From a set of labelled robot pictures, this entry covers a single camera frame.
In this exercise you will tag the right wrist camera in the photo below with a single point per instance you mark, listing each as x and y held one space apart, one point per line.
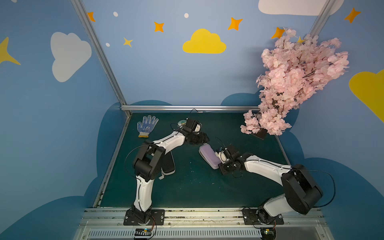
229 153

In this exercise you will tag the aluminium mounting rail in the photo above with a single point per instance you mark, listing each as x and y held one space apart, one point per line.
201 224

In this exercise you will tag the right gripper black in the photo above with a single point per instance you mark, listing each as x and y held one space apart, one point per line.
226 166

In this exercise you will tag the black grey zippered umbrella case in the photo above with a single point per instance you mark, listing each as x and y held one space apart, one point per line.
168 167

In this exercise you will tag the small circuit board right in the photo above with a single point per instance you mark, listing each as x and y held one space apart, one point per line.
268 234

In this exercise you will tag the pink artificial cherry blossom branch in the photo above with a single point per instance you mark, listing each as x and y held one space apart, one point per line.
296 69

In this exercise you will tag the small circuit board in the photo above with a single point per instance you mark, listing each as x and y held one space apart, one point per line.
268 234
143 234

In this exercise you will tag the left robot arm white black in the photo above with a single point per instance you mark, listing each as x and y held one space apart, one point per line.
149 161

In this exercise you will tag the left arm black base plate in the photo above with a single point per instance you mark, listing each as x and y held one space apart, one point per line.
136 217

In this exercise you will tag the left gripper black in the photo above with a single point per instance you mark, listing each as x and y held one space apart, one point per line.
197 138

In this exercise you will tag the white blue dotted work glove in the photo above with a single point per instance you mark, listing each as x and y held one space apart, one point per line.
146 126

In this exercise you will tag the yellow jar with green lid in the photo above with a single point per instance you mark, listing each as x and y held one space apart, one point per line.
181 123

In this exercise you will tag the small circuit board left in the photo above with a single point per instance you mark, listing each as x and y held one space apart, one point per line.
143 234

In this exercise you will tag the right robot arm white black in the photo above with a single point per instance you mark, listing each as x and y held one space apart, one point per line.
301 191

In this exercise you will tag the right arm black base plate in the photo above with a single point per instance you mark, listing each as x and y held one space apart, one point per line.
260 217

